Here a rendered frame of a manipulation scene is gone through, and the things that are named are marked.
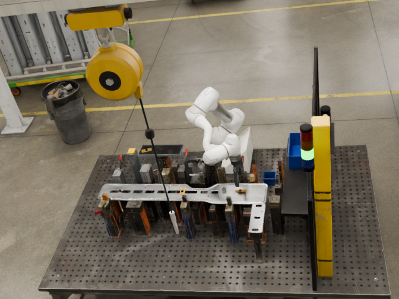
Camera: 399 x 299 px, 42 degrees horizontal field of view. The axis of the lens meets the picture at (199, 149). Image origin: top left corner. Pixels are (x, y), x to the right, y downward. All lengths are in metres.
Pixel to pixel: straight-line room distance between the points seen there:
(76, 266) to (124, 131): 2.90
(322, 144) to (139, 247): 1.87
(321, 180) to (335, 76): 4.16
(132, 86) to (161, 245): 2.88
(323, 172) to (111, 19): 2.05
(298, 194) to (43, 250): 2.81
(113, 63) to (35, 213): 4.77
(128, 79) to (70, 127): 5.34
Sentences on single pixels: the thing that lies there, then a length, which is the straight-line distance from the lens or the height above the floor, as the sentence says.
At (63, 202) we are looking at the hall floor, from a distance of 6.09.
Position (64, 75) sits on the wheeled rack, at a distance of 8.04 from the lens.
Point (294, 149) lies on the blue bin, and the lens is 4.36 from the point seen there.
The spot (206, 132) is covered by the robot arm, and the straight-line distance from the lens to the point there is 3.92.
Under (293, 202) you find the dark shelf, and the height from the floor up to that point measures 1.03.
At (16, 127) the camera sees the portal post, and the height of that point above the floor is 0.03.
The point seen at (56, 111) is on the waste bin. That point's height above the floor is 0.55.
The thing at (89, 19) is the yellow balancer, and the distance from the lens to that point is 1.40.
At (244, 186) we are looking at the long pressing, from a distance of 4.11.
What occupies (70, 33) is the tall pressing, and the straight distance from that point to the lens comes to 8.12.
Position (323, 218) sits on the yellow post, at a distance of 3.43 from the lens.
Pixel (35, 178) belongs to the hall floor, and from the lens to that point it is 6.61.
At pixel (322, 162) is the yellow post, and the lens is 3.12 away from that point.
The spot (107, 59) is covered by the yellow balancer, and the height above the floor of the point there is 3.14.
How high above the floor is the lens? 3.74
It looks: 37 degrees down
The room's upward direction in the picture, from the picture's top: 12 degrees counter-clockwise
